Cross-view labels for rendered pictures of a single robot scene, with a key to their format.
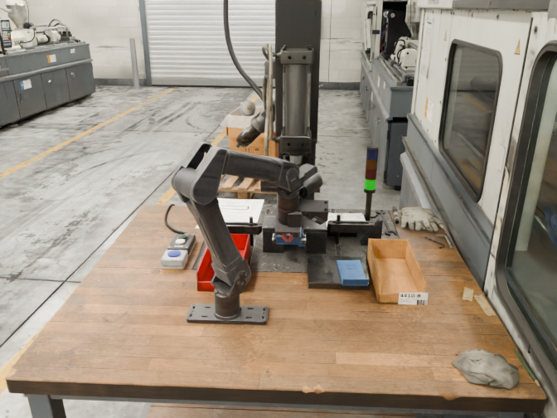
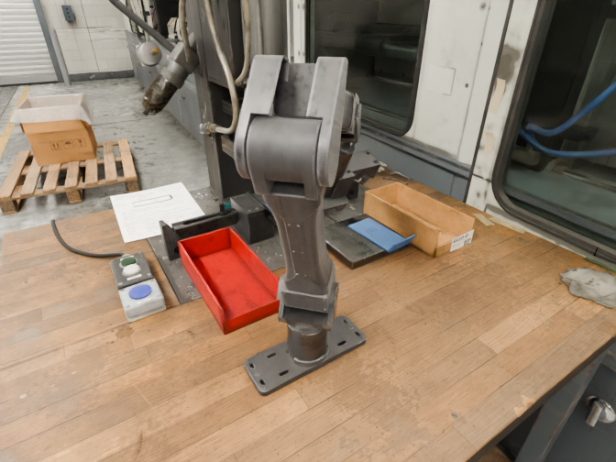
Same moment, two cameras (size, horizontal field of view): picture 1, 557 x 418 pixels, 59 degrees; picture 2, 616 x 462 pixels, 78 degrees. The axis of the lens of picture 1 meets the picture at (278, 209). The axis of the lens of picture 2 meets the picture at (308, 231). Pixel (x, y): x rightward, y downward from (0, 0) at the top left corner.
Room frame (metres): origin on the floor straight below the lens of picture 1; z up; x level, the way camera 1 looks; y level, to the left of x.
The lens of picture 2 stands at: (0.70, 0.38, 1.39)
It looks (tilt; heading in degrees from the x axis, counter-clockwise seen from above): 31 degrees down; 325
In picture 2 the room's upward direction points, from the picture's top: straight up
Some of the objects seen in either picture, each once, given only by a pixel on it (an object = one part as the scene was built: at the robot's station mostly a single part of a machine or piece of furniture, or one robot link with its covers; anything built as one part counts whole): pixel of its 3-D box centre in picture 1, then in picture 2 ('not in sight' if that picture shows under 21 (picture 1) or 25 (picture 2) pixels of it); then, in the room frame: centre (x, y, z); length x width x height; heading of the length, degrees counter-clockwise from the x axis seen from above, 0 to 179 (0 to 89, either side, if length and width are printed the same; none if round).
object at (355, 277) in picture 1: (351, 269); (380, 230); (1.23, -0.21, 0.93); 0.15 x 0.07 x 0.03; 0
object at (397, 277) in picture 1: (395, 270); (414, 216); (1.23, -0.33, 0.93); 0.25 x 0.13 x 0.08; 177
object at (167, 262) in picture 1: (175, 262); (144, 304); (1.33, 0.31, 0.90); 0.07 x 0.07 x 0.06; 87
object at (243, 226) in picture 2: (294, 235); (276, 212); (1.44, -0.05, 0.94); 0.20 x 0.10 x 0.07; 87
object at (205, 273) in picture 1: (225, 260); (227, 273); (1.29, 0.16, 0.93); 0.25 x 0.12 x 0.06; 177
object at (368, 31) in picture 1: (370, 34); (141, 16); (6.92, -1.22, 1.27); 0.23 x 0.18 x 0.38; 84
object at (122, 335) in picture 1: (279, 389); (297, 388); (1.29, 0.00, 0.45); 1.12 x 0.99 x 0.90; 87
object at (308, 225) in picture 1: (294, 223); (275, 197); (1.44, -0.05, 0.98); 0.20 x 0.10 x 0.01; 87
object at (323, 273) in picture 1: (337, 271); (359, 238); (1.26, -0.17, 0.91); 0.17 x 0.16 x 0.02; 87
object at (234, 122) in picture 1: (258, 134); (61, 127); (4.98, 0.21, 0.40); 0.67 x 0.60 x 0.50; 169
